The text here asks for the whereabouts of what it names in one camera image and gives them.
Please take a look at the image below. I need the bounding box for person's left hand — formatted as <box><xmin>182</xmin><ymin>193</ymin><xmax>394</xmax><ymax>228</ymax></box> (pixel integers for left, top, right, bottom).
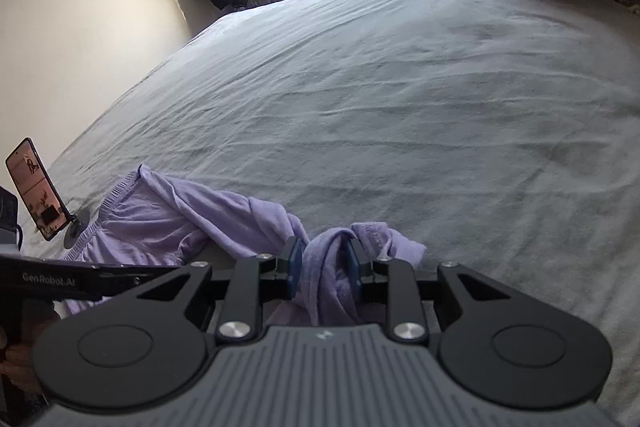
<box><xmin>0</xmin><ymin>304</ymin><xmax>58</xmax><ymax>395</ymax></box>

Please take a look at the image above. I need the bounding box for smartphone with lit screen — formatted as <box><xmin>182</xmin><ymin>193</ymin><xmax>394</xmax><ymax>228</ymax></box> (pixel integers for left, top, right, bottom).
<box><xmin>5</xmin><ymin>138</ymin><xmax>71</xmax><ymax>242</ymax></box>

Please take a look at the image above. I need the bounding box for round dark phone stand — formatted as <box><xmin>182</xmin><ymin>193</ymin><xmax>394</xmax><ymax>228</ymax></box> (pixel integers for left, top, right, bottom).
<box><xmin>62</xmin><ymin>208</ymin><xmax>92</xmax><ymax>250</ymax></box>

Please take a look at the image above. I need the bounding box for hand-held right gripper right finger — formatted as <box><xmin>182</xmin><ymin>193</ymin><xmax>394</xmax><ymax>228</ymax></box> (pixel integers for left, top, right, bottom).
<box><xmin>345</xmin><ymin>239</ymin><xmax>506</xmax><ymax>343</ymax></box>

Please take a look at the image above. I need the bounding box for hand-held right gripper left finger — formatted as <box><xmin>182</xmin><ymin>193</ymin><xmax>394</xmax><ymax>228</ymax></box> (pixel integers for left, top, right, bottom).
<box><xmin>135</xmin><ymin>237</ymin><xmax>308</xmax><ymax>343</ymax></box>

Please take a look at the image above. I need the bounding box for purple sweater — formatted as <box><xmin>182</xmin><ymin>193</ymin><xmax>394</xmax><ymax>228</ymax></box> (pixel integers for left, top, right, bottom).
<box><xmin>62</xmin><ymin>164</ymin><xmax>427</xmax><ymax>328</ymax></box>

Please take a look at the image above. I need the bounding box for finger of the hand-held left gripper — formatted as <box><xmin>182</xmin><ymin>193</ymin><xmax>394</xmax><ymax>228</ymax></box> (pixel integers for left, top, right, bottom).
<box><xmin>97</xmin><ymin>263</ymin><xmax>173</xmax><ymax>303</ymax></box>

